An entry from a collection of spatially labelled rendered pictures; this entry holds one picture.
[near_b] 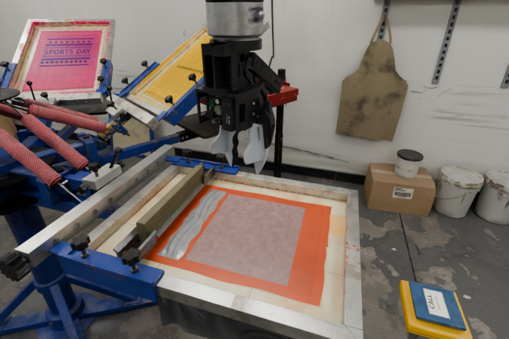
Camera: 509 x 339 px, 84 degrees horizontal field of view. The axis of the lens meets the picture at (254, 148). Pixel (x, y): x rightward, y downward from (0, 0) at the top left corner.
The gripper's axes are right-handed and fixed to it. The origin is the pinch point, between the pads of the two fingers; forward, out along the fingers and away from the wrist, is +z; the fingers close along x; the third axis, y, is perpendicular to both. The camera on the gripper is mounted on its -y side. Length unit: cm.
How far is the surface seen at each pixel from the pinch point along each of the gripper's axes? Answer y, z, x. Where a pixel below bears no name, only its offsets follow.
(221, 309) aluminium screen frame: 3.7, 38.6, -5.2
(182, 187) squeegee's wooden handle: -20, 31, -40
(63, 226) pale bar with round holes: 12, 32, -56
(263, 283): -8.8, 40.8, -1.4
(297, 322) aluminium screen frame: -1.9, 37.3, 11.3
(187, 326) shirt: 0, 66, -23
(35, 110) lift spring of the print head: -10, 13, -110
